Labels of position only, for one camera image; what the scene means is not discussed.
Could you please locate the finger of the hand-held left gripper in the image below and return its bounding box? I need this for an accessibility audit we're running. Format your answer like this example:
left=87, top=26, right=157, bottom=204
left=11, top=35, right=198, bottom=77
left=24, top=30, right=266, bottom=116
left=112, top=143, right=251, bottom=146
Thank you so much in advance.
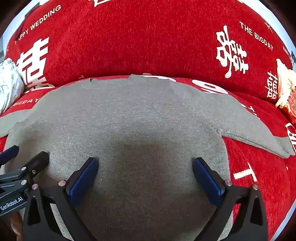
left=0, top=145, right=19, bottom=165
left=20, top=151, right=50, bottom=184

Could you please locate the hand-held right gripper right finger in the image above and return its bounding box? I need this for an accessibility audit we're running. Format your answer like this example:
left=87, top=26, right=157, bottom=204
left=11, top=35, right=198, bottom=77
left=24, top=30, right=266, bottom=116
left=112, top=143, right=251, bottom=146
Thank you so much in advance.
left=192, top=157, right=269, bottom=241

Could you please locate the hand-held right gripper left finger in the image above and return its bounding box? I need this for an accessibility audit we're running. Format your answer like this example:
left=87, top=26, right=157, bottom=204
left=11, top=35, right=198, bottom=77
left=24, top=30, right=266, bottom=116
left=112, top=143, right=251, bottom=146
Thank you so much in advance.
left=22, top=157, right=99, bottom=241

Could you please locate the grey knit sweater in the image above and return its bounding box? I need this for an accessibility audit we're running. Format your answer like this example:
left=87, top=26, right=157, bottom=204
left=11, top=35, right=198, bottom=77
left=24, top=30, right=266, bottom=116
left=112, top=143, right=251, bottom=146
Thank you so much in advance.
left=0, top=75, right=296, bottom=241

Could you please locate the person's left hand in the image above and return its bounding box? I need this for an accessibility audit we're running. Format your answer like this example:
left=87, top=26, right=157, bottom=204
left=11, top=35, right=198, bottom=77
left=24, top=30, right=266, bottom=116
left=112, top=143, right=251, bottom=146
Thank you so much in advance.
left=9, top=212, right=25, bottom=241

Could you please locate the white floral pillow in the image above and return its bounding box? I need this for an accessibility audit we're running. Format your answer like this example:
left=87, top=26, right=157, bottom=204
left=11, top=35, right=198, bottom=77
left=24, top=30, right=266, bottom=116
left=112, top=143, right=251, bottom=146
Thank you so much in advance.
left=0, top=58, right=25, bottom=114

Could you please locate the cream and red cushion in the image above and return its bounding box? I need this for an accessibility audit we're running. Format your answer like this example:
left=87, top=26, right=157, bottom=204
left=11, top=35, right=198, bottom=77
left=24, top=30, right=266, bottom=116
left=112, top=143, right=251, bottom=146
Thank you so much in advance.
left=275, top=58, right=296, bottom=124

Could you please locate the red printed sofa cover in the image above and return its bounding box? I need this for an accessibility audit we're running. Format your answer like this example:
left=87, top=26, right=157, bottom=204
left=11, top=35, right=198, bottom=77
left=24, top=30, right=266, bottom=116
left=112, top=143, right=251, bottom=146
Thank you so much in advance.
left=0, top=0, right=296, bottom=241

